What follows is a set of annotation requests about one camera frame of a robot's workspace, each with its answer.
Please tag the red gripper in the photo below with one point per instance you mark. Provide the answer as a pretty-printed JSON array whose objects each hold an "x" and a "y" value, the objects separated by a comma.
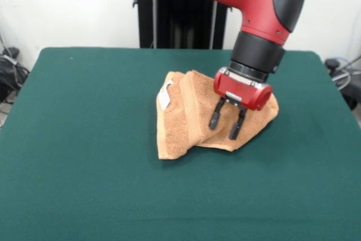
[{"x": 242, "y": 92}]

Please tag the peach terry towel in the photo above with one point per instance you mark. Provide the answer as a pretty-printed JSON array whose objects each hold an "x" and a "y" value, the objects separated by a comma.
[{"x": 183, "y": 117}]

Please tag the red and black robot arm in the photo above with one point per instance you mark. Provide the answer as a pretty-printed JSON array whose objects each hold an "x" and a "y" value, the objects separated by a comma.
[{"x": 253, "y": 12}]

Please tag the dark green table cloth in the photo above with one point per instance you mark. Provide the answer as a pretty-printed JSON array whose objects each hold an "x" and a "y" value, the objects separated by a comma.
[{"x": 84, "y": 139}]

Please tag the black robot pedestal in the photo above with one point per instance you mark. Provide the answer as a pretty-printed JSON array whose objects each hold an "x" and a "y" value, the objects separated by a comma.
[{"x": 169, "y": 12}]

